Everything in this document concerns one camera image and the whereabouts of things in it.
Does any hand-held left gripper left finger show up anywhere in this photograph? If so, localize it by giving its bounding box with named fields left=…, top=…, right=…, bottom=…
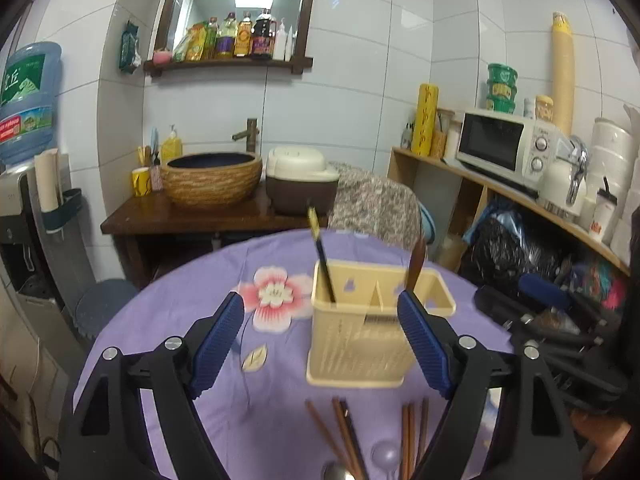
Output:
left=59, top=290, right=246, bottom=480

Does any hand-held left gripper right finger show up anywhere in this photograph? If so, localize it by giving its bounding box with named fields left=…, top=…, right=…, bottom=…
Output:
left=397, top=290, right=583, bottom=480

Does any cream plastic utensil holder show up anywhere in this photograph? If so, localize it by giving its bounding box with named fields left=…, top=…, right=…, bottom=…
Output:
left=306, top=259, right=457, bottom=388

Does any dark brown wooden chopstick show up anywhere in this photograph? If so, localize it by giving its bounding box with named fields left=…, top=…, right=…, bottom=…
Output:
left=406, top=237, right=428, bottom=292

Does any grey plastic spoon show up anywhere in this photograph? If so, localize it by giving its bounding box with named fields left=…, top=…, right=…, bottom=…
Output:
left=370, top=440, right=401, bottom=480

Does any black chopstick with yellow tip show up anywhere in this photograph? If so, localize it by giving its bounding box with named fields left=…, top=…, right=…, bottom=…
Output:
left=307, top=207, right=337, bottom=303

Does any metal spoon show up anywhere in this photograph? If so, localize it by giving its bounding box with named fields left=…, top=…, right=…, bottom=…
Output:
left=322, top=461, right=356, bottom=480

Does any purple floral tablecloth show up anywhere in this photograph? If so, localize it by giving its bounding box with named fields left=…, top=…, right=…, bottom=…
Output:
left=72, top=227, right=516, bottom=480

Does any blue plastic basin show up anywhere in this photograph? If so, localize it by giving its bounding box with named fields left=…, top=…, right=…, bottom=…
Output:
left=419, top=205, right=438, bottom=246

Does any grey plastic stool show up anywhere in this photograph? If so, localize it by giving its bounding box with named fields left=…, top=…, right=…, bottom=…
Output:
left=75, top=280, right=138, bottom=343

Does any black plastic bag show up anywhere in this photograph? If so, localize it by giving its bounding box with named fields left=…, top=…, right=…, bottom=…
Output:
left=460, top=210, right=566, bottom=291

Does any dark wooden washstand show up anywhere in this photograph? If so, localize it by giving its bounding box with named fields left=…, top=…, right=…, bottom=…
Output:
left=100, top=192, right=331, bottom=288

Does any brown patterned cloth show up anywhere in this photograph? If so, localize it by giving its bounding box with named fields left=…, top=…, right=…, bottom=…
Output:
left=327, top=161, right=423, bottom=251

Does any woven brown wash basin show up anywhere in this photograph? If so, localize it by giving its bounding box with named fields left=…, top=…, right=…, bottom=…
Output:
left=159, top=152, right=263, bottom=209

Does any white and brown rice cooker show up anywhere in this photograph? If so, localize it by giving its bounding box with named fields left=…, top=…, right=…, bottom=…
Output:
left=264, top=146, right=341, bottom=216

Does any yellow mug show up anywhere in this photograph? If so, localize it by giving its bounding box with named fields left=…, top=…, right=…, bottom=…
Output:
left=131, top=166, right=153, bottom=198

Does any light wooden shelf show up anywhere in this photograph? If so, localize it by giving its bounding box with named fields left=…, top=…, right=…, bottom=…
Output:
left=387, top=146, right=633, bottom=281

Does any colourful bag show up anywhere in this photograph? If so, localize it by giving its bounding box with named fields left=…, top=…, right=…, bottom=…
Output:
left=575, top=255, right=631, bottom=311

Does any yellow soap bottle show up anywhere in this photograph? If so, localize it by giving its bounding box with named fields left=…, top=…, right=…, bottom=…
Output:
left=160, top=124, right=184, bottom=161

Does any dark blue cup holder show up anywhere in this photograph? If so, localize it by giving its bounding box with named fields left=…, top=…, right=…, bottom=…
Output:
left=40, top=187, right=83, bottom=233

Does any glass jar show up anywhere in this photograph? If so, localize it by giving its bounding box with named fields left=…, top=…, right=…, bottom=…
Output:
left=431, top=108, right=456, bottom=160

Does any bronze faucet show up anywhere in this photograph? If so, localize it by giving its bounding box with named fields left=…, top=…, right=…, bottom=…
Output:
left=231, top=118, right=261, bottom=155

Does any white electric kettle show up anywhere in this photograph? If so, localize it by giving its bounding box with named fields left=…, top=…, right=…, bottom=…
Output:
left=540, top=136, right=590, bottom=216

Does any white microwave oven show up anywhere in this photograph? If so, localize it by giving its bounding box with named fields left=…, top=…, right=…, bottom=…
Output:
left=455, top=108, right=566, bottom=186

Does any grey water dispenser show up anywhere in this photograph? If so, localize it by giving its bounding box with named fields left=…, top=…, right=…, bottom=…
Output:
left=0, top=162, right=101, bottom=356

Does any white tumbler with orange print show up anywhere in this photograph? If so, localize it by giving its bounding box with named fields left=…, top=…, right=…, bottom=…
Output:
left=587, top=177, right=621, bottom=245

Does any tall yellow canister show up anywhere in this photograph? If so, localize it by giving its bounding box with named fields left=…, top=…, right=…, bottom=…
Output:
left=411, top=83, right=441, bottom=157

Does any beige paper cup stack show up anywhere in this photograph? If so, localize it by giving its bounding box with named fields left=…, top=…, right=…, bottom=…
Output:
left=34, top=149, right=63, bottom=213

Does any stack of white containers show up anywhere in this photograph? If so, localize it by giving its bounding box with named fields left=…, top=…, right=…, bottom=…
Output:
left=585, top=117, right=638, bottom=211

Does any wooden framed mirror shelf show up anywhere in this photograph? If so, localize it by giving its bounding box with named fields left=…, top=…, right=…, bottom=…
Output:
left=144, top=0, right=325, bottom=78

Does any blue water jug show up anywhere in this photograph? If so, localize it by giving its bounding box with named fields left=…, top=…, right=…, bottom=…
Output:
left=0, top=41, right=63, bottom=165

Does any yellow green packet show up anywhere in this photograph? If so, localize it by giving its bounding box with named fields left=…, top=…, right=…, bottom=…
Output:
left=172, top=22, right=208, bottom=63

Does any green bottle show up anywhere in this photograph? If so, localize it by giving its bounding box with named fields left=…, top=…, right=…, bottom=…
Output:
left=205, top=16, right=220, bottom=60

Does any amber oil bottle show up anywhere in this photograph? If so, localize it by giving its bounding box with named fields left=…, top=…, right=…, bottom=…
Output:
left=234, top=10, right=253, bottom=58

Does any green hanging packet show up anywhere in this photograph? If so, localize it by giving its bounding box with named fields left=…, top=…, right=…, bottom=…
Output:
left=119, top=20, right=143, bottom=75

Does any tall beige cup stack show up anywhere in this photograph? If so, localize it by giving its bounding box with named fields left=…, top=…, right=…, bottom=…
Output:
left=551, top=11, right=576, bottom=137

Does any dark sauce bottle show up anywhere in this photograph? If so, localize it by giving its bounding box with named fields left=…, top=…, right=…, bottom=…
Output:
left=250, top=8, right=275, bottom=59

